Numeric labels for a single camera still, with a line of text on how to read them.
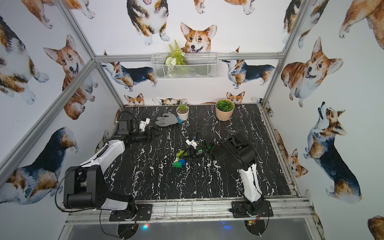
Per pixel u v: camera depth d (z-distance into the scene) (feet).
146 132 2.52
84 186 1.41
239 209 2.40
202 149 2.72
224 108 3.40
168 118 3.62
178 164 2.88
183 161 2.89
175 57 2.69
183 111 3.50
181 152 3.01
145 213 2.43
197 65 3.04
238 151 1.84
